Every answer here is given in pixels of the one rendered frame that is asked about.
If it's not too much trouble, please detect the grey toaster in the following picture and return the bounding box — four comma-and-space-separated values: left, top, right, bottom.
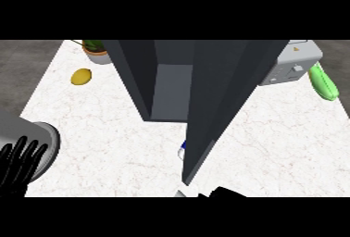
258, 40, 323, 87

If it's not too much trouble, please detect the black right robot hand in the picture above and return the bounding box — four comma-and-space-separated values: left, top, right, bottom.
196, 185, 249, 198

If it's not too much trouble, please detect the dark grey cabinet door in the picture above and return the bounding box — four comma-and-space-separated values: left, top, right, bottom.
180, 39, 290, 187

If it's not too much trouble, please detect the dark grey cabinet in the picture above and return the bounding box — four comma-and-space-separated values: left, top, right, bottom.
101, 39, 197, 123

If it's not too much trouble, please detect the yellow lemon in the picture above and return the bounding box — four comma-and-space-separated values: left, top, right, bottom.
69, 68, 92, 87

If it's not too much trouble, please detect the clear water bottle blue label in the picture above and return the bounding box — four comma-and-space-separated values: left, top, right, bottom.
175, 140, 188, 161

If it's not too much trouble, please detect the green cucumber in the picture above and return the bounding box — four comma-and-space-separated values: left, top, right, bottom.
307, 61, 341, 102

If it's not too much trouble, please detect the potted green plant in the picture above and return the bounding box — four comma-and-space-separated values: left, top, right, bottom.
81, 39, 113, 66

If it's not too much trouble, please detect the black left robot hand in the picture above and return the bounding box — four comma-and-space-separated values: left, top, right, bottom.
0, 135, 48, 198

